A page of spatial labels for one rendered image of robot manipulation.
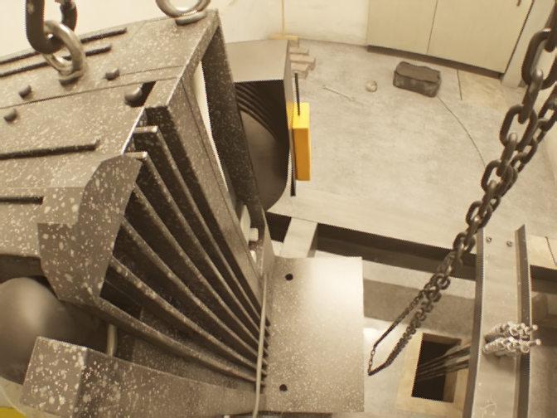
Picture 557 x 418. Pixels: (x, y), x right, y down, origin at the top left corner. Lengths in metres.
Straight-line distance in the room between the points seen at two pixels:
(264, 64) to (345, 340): 0.67
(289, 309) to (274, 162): 0.41
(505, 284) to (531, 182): 1.52
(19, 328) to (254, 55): 0.49
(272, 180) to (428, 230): 0.79
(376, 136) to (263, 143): 1.98
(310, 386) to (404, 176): 1.74
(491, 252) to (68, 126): 1.35
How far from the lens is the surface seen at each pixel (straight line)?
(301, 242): 1.25
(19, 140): 0.37
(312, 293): 0.92
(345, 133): 2.54
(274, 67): 0.52
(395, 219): 1.33
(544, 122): 0.26
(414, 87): 3.01
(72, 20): 0.40
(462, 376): 1.93
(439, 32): 3.30
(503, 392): 1.27
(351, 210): 1.32
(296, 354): 0.88
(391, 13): 3.23
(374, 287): 1.90
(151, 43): 0.40
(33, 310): 0.25
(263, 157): 0.65
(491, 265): 1.37
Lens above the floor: 1.77
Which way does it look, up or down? 55 degrees down
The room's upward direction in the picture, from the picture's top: 6 degrees counter-clockwise
